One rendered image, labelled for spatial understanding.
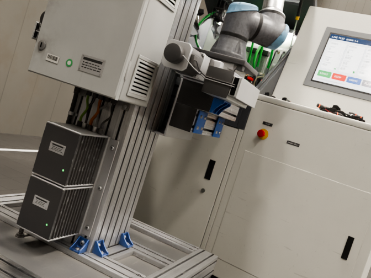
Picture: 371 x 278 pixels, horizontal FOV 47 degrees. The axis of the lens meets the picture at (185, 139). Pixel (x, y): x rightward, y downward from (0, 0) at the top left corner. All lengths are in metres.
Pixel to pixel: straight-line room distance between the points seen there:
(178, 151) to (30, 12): 2.84
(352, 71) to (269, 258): 1.01
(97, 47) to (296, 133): 1.07
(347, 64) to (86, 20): 1.42
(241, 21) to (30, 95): 3.50
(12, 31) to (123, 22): 3.35
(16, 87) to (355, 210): 3.66
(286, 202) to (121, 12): 1.17
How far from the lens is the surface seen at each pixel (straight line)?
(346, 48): 2.39
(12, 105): 4.80
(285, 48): 2.71
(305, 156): 2.02
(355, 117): 2.11
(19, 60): 4.71
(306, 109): 2.04
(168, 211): 2.28
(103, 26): 1.32
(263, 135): 2.04
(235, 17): 1.74
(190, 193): 2.21
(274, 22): 1.81
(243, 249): 2.12
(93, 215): 1.53
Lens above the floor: 0.79
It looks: 4 degrees down
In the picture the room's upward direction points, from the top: 18 degrees clockwise
